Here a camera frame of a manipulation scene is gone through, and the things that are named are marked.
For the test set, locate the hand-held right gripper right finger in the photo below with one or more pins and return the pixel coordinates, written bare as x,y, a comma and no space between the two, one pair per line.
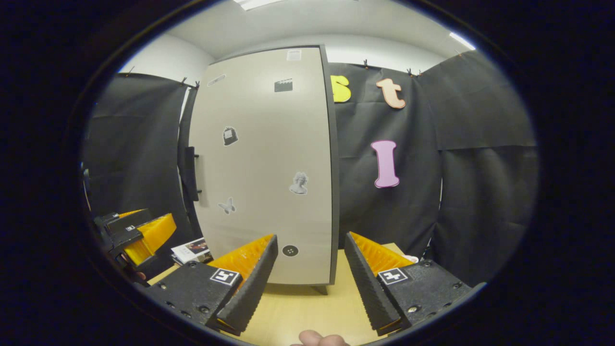
367,288

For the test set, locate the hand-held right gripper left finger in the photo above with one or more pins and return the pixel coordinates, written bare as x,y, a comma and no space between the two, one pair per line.
252,288

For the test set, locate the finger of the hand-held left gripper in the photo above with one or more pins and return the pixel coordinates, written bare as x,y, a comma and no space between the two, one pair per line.
129,220
127,235

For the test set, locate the grey cabinet door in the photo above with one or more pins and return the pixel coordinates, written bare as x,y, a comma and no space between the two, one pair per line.
259,168

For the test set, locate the green and pink plush toy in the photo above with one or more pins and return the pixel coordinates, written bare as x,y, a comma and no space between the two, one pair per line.
411,259

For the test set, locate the white cover book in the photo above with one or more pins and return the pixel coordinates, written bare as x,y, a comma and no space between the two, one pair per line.
190,249

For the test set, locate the black backdrop cloth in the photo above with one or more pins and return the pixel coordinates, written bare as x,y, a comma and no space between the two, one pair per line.
480,192

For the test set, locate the ceiling light panel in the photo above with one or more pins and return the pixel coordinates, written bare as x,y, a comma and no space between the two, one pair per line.
257,4

